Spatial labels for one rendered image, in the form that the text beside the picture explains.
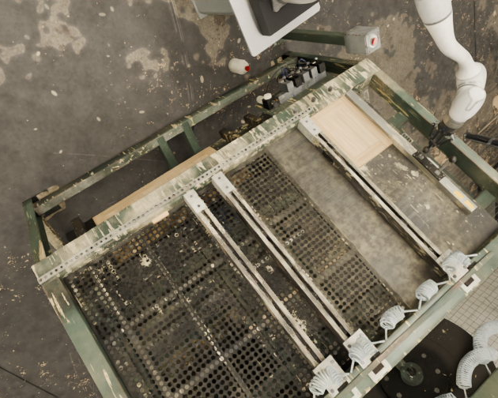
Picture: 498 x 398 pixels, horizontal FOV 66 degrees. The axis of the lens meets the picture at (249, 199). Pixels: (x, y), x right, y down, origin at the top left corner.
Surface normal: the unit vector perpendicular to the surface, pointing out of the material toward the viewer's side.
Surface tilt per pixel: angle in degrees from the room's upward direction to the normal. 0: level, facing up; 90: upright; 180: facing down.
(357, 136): 56
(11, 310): 0
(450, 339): 90
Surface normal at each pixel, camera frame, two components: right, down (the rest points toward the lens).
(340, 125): 0.04, -0.41
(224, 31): 0.53, 0.38
